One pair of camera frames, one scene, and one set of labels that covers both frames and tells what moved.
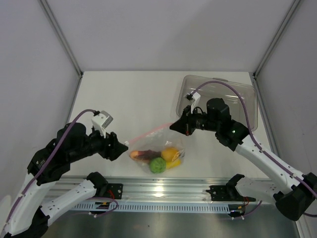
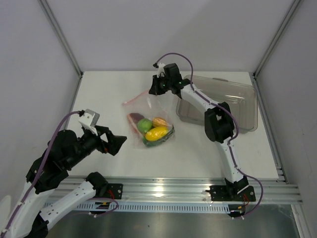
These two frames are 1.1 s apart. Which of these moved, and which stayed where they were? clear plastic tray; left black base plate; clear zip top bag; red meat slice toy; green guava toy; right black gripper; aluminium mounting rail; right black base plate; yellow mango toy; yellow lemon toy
Moved: right black gripper; red meat slice toy; clear zip top bag; green guava toy; yellow lemon toy; yellow mango toy
Stayed: aluminium mounting rail; right black base plate; clear plastic tray; left black base plate
